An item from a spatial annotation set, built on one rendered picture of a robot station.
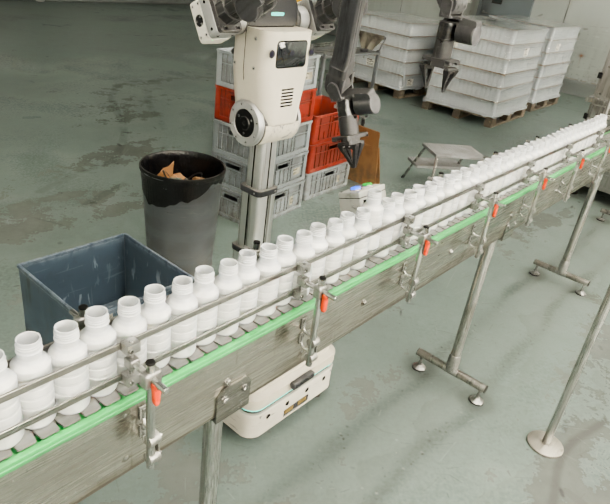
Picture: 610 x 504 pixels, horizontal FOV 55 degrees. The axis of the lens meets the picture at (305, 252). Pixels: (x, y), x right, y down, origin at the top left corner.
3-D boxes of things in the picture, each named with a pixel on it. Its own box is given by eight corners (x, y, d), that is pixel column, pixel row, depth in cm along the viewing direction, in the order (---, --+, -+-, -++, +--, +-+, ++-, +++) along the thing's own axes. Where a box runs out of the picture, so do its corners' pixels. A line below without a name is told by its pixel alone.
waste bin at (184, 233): (172, 298, 310) (175, 187, 280) (123, 264, 334) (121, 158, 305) (235, 272, 342) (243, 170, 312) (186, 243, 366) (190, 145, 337)
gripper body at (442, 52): (431, 59, 186) (436, 35, 182) (459, 66, 180) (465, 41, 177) (420, 60, 181) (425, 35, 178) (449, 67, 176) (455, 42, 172)
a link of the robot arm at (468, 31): (456, -4, 176) (442, -4, 170) (492, 2, 170) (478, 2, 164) (447, 38, 182) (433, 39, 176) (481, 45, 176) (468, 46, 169)
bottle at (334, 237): (342, 280, 150) (353, 222, 142) (327, 287, 146) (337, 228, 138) (325, 270, 153) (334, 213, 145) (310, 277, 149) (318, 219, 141)
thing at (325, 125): (312, 146, 429) (316, 117, 419) (270, 131, 449) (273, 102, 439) (357, 134, 473) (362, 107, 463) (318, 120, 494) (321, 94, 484)
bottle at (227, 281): (227, 341, 121) (233, 273, 114) (204, 330, 124) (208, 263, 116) (243, 327, 126) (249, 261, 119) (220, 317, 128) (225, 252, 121)
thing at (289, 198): (250, 230, 394) (253, 200, 384) (206, 210, 413) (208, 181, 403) (302, 206, 440) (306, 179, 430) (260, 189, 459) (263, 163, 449)
